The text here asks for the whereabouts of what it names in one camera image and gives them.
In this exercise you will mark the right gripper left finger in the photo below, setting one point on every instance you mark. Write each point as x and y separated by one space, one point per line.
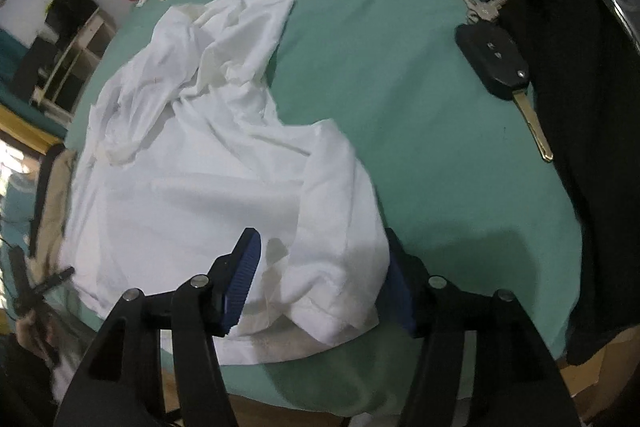
154 361

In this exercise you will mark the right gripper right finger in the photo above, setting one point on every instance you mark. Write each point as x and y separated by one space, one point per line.
482 361

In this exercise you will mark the white t-shirt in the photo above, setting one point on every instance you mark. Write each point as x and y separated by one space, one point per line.
185 150

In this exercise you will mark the beige trousers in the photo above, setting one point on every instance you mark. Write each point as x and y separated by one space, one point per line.
52 198

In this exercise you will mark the white desk shelf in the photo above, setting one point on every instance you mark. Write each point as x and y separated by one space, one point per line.
61 84

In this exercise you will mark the black car key fob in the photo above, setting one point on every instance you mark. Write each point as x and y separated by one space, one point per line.
495 58

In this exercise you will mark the green bed sheet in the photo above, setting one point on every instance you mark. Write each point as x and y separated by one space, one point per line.
457 173

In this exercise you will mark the silver house keys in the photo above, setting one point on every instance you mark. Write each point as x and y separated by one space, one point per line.
477 10

